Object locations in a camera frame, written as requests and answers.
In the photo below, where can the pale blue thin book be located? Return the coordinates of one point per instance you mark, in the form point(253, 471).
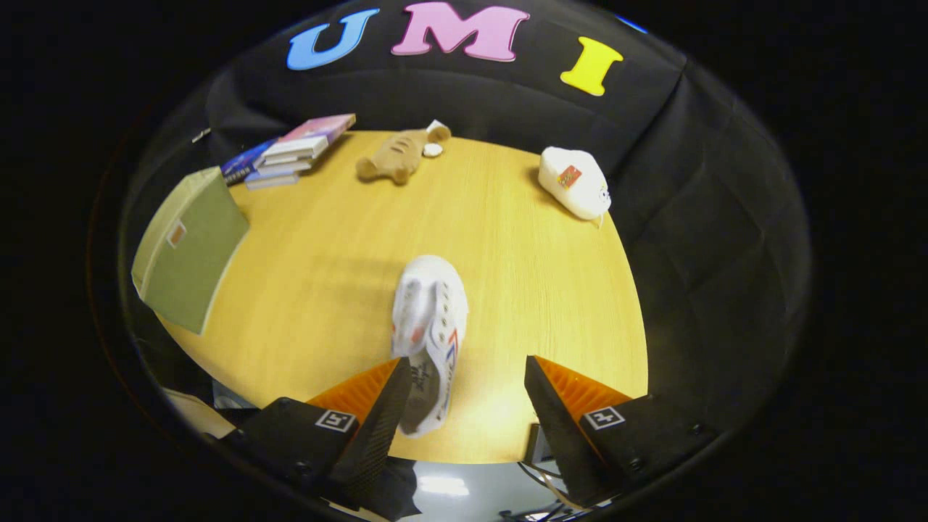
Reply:
point(272, 181)

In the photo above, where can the blue cover book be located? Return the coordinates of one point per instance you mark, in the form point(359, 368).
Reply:
point(243, 163)

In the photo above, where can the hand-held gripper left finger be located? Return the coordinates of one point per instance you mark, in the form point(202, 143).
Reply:
point(370, 442)

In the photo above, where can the white thin book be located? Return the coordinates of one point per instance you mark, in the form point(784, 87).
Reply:
point(283, 166)

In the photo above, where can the white plush toy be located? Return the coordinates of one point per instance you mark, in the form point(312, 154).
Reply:
point(576, 185)

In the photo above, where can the brown plush toy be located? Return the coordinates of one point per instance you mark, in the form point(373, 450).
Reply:
point(395, 159)

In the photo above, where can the green fabric storage box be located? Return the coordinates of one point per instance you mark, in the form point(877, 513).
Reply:
point(192, 246)

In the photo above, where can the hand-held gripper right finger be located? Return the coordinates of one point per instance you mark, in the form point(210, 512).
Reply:
point(558, 435)

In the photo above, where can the silver cloth clip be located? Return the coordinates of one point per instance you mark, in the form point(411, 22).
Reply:
point(201, 135)

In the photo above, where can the pink cover book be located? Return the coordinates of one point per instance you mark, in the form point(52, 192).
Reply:
point(312, 134)

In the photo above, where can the white canvas shoe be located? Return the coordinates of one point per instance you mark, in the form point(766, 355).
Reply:
point(435, 312)

